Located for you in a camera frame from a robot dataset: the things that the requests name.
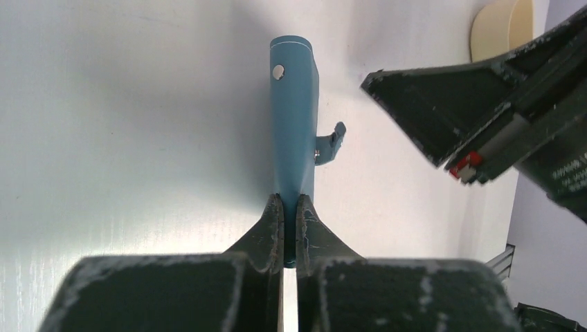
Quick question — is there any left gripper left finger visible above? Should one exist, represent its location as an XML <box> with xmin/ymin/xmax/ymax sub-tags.
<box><xmin>39</xmin><ymin>194</ymin><xmax>284</xmax><ymax>331</ymax></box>

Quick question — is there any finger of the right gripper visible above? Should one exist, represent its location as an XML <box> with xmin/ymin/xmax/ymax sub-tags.
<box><xmin>361</xmin><ymin>48</ymin><xmax>527</xmax><ymax>167</ymax></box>

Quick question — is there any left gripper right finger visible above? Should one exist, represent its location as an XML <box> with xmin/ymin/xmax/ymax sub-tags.
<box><xmin>296</xmin><ymin>195</ymin><xmax>521</xmax><ymax>331</ymax></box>

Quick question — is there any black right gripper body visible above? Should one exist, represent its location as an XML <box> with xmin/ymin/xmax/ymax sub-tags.
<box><xmin>446</xmin><ymin>8</ymin><xmax>586</xmax><ymax>219</ymax></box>

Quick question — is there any blue leather card holder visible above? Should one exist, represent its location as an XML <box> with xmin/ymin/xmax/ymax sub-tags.
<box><xmin>269</xmin><ymin>35</ymin><xmax>346</xmax><ymax>268</ymax></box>

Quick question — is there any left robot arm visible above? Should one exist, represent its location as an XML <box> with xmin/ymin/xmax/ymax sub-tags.
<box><xmin>40</xmin><ymin>194</ymin><xmax>583</xmax><ymax>331</ymax></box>

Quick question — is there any beige oval tray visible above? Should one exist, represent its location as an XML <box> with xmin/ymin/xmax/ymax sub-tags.
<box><xmin>469</xmin><ymin>0</ymin><xmax>535</xmax><ymax>62</ymax></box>

